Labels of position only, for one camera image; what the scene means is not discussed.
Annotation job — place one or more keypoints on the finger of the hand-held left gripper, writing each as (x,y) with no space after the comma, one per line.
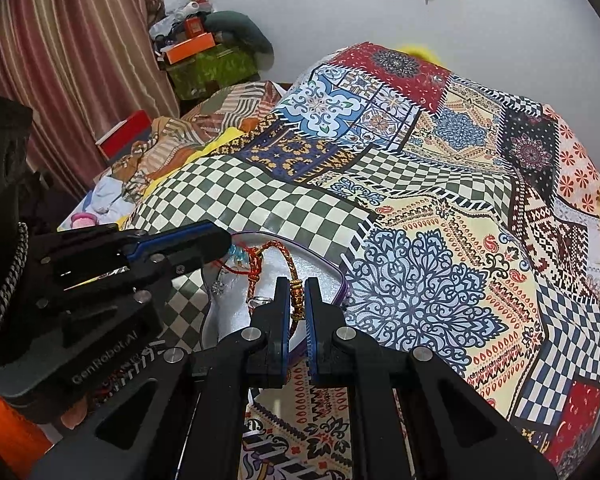
(175,237)
(200,255)

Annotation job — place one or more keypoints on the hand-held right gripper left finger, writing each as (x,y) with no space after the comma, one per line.
(283,310)

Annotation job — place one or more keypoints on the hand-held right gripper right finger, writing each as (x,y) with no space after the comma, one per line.
(311,320)

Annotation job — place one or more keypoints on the purple heart-shaped jewelry box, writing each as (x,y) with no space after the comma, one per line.
(312,260)

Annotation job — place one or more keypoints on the person's left hand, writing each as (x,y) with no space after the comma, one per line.
(75,412)

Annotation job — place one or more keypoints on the white cloth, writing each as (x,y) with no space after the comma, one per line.
(105,195)

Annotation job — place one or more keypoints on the pink object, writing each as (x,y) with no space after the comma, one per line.
(82,220)

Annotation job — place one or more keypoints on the yellow cloth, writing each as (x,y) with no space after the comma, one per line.
(215,145)

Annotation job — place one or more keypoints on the red box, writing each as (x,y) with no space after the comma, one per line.
(125,135)

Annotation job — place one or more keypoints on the orange cloth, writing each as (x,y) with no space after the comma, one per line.
(5,435)

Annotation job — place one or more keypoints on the striped brown quilt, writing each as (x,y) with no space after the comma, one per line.
(220,110)

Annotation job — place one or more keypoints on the patchwork printed blanket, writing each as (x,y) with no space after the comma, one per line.
(430,210)

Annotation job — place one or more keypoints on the flat orange box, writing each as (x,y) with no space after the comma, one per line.
(190,47)

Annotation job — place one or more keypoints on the small orange box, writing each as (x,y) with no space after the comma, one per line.
(193,26)

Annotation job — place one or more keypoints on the striped brown curtain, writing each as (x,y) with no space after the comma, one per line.
(80,35)

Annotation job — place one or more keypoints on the white plastic bag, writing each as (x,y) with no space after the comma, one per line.
(190,7)

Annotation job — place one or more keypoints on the yellow plastic object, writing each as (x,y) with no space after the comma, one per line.
(415,50)

